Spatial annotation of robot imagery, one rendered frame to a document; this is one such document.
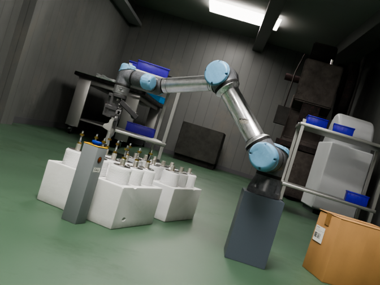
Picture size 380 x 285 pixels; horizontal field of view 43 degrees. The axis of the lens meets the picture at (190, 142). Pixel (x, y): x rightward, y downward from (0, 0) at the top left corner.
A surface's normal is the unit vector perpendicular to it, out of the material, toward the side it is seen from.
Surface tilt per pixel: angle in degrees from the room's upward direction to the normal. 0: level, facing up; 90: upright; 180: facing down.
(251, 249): 90
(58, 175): 90
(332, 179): 90
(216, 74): 85
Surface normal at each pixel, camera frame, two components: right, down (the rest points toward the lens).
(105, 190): -0.36, -0.10
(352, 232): 0.15, 0.06
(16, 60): -0.05, 0.00
